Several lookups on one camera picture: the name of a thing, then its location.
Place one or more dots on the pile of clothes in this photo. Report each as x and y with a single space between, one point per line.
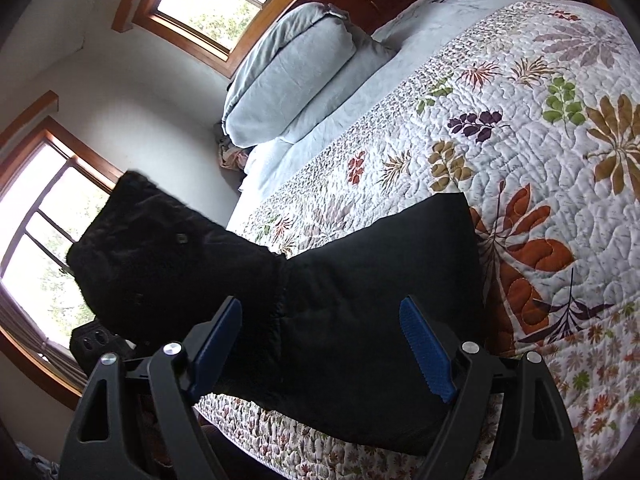
231 152

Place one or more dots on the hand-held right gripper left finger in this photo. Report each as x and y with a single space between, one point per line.
220 345

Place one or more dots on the wooden framed window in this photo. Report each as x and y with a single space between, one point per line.
35 240
210 5

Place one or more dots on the black pants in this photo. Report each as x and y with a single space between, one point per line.
350 335

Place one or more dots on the brown striped curtain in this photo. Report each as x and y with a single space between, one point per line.
35 340

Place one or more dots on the light blue pillow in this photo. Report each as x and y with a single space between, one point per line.
365 62

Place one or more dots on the light blue bed sheet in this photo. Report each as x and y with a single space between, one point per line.
425 25

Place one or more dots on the folded light blue duvet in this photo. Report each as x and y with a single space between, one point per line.
290 75

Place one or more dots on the white floral quilt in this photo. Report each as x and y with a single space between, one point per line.
500 160

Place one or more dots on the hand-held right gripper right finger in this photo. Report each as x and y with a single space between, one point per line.
427 355

